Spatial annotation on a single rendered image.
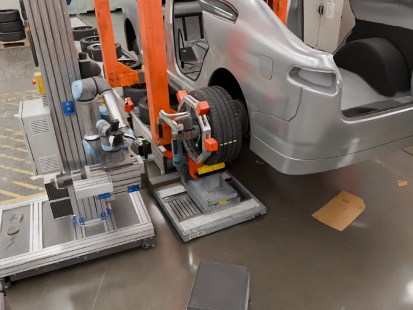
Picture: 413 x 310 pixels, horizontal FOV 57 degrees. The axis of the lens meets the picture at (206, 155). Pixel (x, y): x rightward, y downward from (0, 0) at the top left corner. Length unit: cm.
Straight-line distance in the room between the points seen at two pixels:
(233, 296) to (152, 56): 205
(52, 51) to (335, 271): 258
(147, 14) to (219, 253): 204
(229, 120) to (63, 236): 161
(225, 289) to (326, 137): 117
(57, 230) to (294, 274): 193
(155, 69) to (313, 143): 156
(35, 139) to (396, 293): 278
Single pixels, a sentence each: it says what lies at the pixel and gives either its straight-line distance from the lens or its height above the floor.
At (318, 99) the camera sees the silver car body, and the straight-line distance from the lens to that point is 248.
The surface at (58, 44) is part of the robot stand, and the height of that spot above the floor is 167.
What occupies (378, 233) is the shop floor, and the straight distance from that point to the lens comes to 366.
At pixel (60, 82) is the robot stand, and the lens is 283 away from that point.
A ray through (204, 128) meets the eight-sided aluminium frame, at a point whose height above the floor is 97.
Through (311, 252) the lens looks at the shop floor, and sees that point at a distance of 331.
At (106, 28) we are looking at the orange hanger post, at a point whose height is 131.
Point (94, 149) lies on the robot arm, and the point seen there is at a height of 98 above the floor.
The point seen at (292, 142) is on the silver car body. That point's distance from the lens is 264.
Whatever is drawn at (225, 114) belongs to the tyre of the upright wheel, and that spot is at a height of 105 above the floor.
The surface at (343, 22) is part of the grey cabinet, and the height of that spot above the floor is 91.
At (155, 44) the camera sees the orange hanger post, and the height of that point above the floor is 148.
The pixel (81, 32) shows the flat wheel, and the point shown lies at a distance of 985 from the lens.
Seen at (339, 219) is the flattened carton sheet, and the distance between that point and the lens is 370.
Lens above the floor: 222
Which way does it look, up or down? 29 degrees down
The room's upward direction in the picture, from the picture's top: 2 degrees counter-clockwise
